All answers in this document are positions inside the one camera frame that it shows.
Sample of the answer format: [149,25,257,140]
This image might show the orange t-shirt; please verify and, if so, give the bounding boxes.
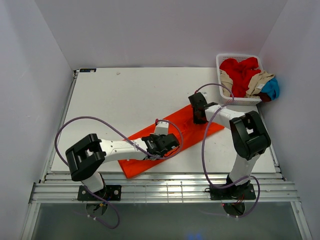
[117,103,226,179]

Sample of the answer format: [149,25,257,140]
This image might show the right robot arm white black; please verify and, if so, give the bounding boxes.
[188,92,271,199]

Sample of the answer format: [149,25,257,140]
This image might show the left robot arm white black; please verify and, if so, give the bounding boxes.
[65,133,180,200]

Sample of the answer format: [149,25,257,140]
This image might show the white plastic laundry basket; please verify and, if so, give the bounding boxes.
[216,53,264,106]

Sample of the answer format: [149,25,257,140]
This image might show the red t-shirt in basket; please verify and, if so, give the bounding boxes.
[219,57,261,98]

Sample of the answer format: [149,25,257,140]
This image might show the beige t-shirt in basket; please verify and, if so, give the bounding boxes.
[222,71,275,99]

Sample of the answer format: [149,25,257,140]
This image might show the dark red t-shirt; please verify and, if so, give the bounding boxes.
[257,92,272,102]

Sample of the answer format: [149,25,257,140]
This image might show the blue t-shirt in basket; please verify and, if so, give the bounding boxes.
[261,77,280,101]

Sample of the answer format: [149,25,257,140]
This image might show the blue label sticker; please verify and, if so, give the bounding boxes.
[79,68,97,73]

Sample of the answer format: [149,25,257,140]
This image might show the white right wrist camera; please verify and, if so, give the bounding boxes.
[201,92,208,99]

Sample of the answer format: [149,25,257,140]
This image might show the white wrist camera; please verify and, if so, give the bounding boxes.
[154,119,169,136]
[201,92,208,99]

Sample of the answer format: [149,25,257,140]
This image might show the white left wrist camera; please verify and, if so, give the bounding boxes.
[154,119,169,136]

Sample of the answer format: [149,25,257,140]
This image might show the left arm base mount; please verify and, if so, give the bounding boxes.
[77,185,122,201]

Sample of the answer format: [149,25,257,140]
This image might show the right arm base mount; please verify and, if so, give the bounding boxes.
[204,183,256,200]

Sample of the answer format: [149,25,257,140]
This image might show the aluminium frame rail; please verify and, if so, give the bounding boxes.
[29,172,300,204]

